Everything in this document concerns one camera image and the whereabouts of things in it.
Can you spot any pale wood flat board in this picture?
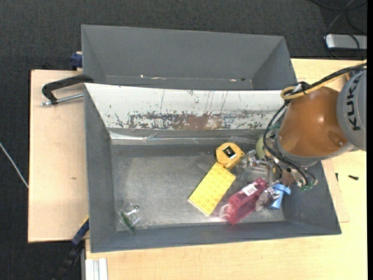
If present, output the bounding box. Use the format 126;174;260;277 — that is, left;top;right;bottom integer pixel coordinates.
27;69;91;244

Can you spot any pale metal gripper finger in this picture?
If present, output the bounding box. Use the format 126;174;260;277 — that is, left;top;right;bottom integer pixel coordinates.
260;186;281;201
255;197;281;211

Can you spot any grey metal bin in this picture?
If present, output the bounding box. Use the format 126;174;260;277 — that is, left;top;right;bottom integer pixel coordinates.
80;24;342;253

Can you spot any yellow studded flat block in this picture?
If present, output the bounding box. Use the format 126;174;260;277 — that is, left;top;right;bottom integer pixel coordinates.
187;162;237;216

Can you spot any clear glass thing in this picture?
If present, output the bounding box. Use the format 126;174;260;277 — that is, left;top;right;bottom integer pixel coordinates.
118;203;143;234

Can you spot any light blue plastic toy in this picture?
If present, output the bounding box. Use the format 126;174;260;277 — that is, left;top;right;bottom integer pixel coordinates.
268;183;292;211

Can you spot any clear plastic piece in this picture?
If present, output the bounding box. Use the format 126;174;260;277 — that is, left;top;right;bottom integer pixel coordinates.
237;149;265;176

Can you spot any pale green ball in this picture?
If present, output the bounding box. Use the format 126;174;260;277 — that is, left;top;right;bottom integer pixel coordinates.
255;136;268;159

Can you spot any yellow tape measure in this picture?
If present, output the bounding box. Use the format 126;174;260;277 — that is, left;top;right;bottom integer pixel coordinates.
214;142;246;170

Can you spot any pink clear plastic box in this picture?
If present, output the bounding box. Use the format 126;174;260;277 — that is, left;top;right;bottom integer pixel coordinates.
226;177;268;226

